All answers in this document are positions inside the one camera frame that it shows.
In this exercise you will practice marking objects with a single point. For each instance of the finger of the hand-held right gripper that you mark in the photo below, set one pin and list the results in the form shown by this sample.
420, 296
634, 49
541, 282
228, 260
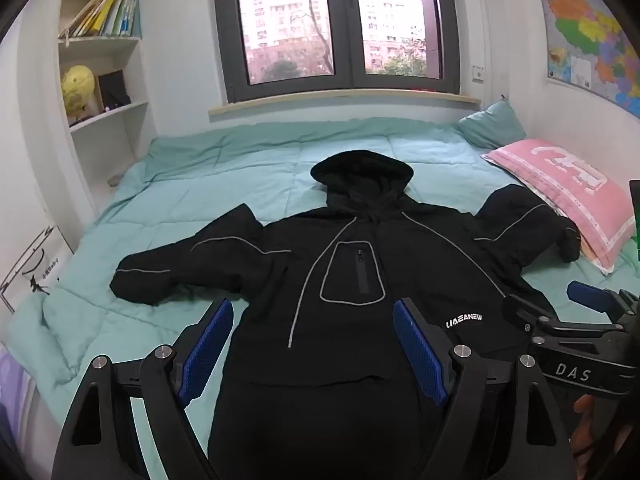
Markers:
590, 294
525, 312

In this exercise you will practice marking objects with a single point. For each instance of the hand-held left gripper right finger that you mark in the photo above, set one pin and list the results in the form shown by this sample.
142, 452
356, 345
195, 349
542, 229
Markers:
420, 355

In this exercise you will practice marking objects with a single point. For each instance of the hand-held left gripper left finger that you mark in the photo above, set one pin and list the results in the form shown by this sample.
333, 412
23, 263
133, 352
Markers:
207, 355

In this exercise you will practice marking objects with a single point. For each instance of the black hooded jacket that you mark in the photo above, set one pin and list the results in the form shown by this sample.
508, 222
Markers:
350, 240

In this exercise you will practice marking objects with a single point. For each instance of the person's right hand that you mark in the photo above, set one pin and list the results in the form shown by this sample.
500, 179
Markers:
585, 425

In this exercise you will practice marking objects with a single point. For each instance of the pink pillow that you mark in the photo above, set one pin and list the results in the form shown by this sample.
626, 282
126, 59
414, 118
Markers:
575, 180

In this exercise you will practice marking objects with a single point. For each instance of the mint green quilt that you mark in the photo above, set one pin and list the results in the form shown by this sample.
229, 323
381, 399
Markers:
200, 175

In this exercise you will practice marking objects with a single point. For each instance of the green pillow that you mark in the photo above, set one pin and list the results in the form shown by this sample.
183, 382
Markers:
492, 122

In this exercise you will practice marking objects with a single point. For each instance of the white paper bag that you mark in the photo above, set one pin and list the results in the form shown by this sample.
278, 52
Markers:
30, 270

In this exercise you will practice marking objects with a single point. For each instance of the purple cloth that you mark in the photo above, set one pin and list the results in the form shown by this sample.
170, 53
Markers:
12, 390

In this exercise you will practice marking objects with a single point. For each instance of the beige window sill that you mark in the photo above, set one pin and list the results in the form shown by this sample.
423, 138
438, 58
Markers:
350, 102

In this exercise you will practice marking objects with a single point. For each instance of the white bookshelf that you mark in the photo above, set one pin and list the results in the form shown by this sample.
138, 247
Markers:
100, 45

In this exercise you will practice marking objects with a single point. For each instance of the dark framed window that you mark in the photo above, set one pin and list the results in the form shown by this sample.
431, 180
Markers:
345, 20

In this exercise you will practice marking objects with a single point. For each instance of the row of colourful books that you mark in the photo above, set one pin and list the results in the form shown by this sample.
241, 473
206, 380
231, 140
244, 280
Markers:
105, 15

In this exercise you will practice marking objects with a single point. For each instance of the white wall socket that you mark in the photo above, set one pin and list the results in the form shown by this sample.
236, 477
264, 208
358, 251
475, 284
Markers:
479, 73

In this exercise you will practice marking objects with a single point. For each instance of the colourful wall map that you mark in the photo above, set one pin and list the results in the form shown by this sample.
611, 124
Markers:
585, 35

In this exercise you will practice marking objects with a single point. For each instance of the black picture frame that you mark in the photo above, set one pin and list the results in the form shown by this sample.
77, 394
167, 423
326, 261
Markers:
112, 90

